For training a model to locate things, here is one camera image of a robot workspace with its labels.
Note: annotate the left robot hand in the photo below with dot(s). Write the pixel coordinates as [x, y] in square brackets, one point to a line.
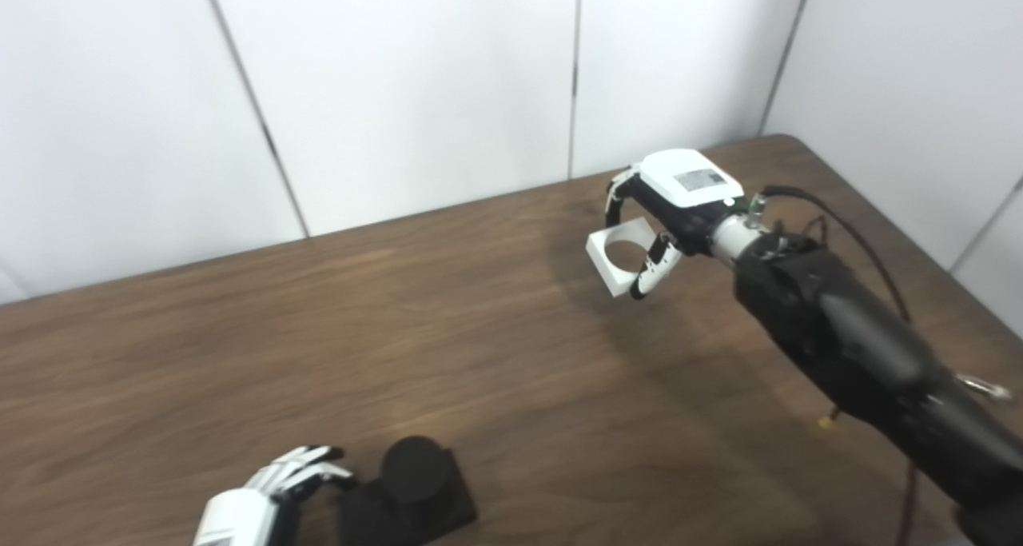
[264, 498]

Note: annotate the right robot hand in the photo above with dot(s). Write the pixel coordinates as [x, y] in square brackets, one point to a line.
[679, 202]

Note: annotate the white square piece with hole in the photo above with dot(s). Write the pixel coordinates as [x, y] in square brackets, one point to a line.
[619, 252]

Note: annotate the black peg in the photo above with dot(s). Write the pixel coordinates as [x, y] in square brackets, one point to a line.
[411, 490]

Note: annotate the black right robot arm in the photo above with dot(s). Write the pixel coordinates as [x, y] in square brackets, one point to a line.
[871, 354]

